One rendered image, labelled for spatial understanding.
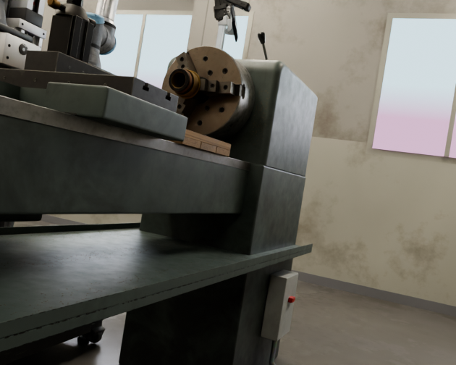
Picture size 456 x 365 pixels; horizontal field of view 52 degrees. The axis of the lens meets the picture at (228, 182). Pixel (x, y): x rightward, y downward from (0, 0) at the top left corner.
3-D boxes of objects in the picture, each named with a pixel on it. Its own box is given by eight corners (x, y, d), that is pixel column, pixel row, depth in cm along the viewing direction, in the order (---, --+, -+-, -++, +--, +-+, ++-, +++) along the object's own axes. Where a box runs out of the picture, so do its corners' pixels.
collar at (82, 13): (71, 25, 119) (73, 14, 119) (95, 25, 116) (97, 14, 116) (47, 13, 112) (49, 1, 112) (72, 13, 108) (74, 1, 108)
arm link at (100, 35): (66, 38, 189) (71, 5, 189) (79, 48, 203) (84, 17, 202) (94, 42, 188) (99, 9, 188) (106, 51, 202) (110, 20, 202)
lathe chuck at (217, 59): (163, 126, 175) (188, 45, 173) (234, 150, 162) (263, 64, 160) (149, 122, 167) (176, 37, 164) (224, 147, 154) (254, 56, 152)
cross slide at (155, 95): (43, 101, 128) (45, 85, 128) (176, 115, 110) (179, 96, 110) (-15, 85, 112) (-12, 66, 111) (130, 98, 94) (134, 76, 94)
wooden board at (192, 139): (135, 144, 161) (137, 132, 161) (229, 156, 146) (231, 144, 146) (74, 129, 134) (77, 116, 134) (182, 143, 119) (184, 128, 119)
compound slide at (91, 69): (83, 91, 128) (86, 73, 128) (112, 94, 123) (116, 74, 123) (23, 71, 109) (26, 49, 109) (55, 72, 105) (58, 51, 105)
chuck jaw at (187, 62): (194, 88, 164) (182, 61, 166) (205, 81, 162) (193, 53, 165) (179, 80, 154) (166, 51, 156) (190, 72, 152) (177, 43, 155)
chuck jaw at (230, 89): (212, 85, 161) (243, 85, 156) (210, 99, 161) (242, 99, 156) (197, 77, 151) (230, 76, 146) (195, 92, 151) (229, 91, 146)
